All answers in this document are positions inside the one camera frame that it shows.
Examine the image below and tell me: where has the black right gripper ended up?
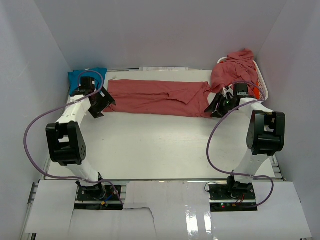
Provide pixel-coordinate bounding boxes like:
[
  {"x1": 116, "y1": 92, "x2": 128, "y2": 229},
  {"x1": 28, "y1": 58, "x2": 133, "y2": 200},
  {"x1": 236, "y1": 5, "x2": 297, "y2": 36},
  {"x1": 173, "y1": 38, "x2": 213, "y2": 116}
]
[{"x1": 204, "y1": 92, "x2": 237, "y2": 119}]

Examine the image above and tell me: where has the pink t-shirt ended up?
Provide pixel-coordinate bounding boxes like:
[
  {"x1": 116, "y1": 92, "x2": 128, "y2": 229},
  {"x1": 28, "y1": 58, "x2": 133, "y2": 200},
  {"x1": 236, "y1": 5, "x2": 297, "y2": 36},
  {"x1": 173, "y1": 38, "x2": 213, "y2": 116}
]
[
  {"x1": 103, "y1": 79, "x2": 211, "y2": 118},
  {"x1": 210, "y1": 48, "x2": 258, "y2": 93}
]

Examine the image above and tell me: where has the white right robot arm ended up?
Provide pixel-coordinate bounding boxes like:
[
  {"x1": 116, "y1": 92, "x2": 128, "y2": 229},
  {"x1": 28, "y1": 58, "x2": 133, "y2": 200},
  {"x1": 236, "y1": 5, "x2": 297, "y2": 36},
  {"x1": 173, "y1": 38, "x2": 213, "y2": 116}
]
[{"x1": 205, "y1": 81, "x2": 286, "y2": 200}]

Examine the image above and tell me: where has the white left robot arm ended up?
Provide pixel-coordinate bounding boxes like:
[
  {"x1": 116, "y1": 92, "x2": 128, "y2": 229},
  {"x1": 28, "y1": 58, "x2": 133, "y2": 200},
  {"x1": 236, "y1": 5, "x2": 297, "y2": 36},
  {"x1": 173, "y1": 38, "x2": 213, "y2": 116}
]
[{"x1": 45, "y1": 76, "x2": 116, "y2": 200}]

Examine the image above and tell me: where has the folded blue t-shirt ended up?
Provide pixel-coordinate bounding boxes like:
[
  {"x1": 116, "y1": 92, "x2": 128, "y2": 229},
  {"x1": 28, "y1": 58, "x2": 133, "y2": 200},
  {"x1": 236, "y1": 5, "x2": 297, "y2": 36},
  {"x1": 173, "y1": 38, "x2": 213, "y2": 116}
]
[{"x1": 68, "y1": 67, "x2": 108, "y2": 96}]

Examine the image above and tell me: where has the pink t-shirt in basket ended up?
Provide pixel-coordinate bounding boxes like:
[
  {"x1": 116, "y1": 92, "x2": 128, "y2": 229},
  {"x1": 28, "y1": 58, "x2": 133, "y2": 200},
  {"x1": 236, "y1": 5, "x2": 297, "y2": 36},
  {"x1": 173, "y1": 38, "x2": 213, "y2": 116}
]
[{"x1": 210, "y1": 48, "x2": 258, "y2": 93}]

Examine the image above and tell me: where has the white plastic laundry basket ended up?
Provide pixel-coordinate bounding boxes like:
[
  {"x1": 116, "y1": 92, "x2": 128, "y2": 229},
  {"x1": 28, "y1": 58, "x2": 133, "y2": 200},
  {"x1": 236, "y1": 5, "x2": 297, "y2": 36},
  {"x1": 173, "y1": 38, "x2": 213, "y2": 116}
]
[{"x1": 216, "y1": 56, "x2": 269, "y2": 102}]

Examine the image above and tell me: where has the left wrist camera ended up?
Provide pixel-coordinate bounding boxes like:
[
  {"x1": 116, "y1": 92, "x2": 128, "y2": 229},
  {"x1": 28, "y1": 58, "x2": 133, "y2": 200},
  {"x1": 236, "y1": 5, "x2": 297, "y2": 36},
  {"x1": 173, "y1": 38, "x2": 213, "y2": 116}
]
[{"x1": 87, "y1": 78, "x2": 96, "y2": 92}]

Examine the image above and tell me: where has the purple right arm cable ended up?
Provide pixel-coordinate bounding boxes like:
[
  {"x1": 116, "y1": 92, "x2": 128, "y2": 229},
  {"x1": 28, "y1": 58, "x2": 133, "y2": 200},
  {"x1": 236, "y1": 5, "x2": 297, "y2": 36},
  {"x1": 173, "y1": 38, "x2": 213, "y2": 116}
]
[{"x1": 206, "y1": 80, "x2": 275, "y2": 208}]

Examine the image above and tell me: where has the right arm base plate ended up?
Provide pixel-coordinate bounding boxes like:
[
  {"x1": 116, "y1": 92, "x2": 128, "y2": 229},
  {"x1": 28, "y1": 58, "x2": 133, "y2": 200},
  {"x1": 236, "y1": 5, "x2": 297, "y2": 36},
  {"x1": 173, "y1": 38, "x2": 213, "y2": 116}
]
[{"x1": 204, "y1": 181, "x2": 258, "y2": 213}]

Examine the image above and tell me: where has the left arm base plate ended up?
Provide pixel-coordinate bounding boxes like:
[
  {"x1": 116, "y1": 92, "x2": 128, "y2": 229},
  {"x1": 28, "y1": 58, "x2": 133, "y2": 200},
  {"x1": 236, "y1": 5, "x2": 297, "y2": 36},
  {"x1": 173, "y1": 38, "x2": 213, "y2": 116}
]
[{"x1": 74, "y1": 183, "x2": 125, "y2": 211}]

